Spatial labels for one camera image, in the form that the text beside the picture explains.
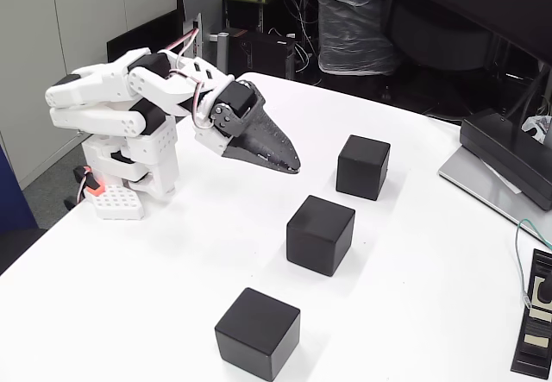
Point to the grey metal cabinet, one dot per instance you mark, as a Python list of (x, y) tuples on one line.
[(26, 33)]

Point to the black docking box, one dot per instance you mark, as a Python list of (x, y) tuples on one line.
[(504, 149)]

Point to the black desk panel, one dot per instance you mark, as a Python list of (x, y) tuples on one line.
[(146, 33)]

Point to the black device with labels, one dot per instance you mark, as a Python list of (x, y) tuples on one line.
[(535, 347)]

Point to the grey metal post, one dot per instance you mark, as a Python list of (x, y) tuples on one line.
[(222, 54)]

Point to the black box with orange mark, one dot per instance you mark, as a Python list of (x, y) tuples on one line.
[(263, 54)]

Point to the silver monitor stand base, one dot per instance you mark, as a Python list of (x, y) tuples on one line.
[(474, 179)]

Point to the blue partition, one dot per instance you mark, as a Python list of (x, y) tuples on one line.
[(13, 201)]

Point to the black cube block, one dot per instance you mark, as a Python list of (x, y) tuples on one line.
[(256, 334), (362, 166), (319, 235)]

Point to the crumpled white plastic bag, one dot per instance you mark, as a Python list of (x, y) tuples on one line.
[(539, 125)]

